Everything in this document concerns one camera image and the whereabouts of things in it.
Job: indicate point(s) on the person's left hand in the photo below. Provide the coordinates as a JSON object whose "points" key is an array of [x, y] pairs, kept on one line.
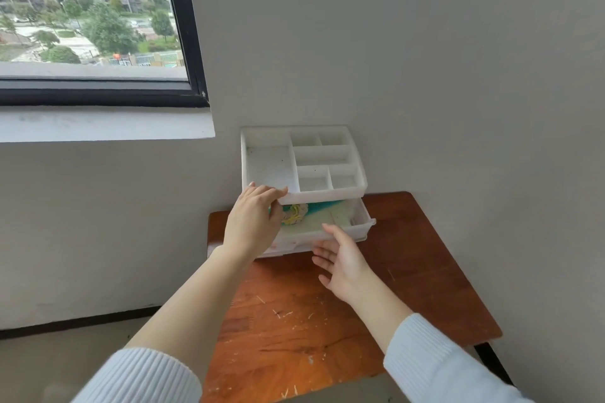
{"points": [[250, 223]]}

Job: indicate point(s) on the person's right hand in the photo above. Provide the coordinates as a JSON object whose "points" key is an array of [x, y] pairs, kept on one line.
{"points": [[347, 265]]}

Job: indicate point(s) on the person's right thumb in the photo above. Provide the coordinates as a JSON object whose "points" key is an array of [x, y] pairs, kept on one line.
{"points": [[336, 235]]}

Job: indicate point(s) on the person's left fingers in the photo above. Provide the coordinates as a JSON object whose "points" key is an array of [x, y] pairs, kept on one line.
{"points": [[264, 192]]}

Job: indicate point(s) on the white plastic organizer drawer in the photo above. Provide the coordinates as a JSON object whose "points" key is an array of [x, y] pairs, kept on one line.
{"points": [[352, 223]]}

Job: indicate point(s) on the white plastic desk organizer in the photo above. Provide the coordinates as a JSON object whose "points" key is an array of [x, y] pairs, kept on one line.
{"points": [[269, 166]]}

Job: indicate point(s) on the person's right forearm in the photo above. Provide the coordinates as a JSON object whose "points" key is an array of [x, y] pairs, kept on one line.
{"points": [[416, 341]]}

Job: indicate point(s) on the person's left forearm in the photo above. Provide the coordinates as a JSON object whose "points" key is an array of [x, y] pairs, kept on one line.
{"points": [[189, 317]]}

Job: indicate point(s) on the yellow rubber band bundle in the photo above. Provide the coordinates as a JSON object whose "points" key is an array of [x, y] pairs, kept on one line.
{"points": [[295, 213]]}

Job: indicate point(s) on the brown wooden table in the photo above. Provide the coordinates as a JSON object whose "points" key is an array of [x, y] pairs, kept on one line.
{"points": [[293, 332]]}

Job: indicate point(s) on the white window sill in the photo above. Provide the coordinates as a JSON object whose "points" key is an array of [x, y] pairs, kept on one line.
{"points": [[104, 124]]}

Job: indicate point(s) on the black table leg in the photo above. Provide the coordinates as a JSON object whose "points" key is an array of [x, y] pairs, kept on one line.
{"points": [[494, 362]]}

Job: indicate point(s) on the group of green trees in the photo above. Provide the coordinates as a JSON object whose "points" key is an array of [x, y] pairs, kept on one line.
{"points": [[106, 27]]}

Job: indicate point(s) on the dark baseboard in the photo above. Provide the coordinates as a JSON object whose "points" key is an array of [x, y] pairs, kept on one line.
{"points": [[71, 322]]}

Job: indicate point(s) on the black window frame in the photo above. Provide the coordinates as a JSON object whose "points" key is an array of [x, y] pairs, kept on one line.
{"points": [[186, 20]]}

